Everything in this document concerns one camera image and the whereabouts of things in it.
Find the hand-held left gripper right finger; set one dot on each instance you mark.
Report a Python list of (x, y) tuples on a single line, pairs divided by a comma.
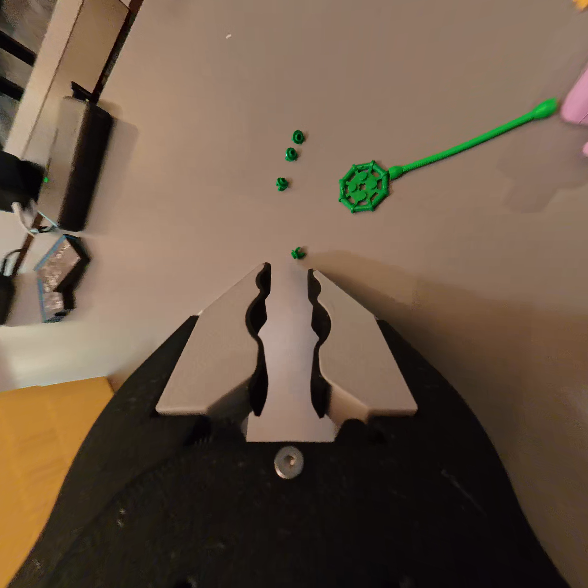
[(367, 367)]

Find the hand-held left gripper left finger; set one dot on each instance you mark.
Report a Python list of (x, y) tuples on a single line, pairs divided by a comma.
[(206, 367)]

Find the small green toy stud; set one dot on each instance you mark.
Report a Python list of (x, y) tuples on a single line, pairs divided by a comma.
[(298, 253), (282, 183), (291, 154), (297, 136)]

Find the green toy flower stem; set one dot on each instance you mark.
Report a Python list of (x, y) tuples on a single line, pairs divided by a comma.
[(363, 186)]

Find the black box device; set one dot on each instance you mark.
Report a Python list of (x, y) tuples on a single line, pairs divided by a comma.
[(5, 289)]

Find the long black bar device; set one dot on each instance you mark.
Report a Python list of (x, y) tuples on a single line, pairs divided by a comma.
[(85, 160)]

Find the black dock device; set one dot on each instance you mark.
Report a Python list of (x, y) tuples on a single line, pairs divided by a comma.
[(18, 183)]

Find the pink toy watering can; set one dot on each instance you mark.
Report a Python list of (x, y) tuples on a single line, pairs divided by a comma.
[(576, 101)]

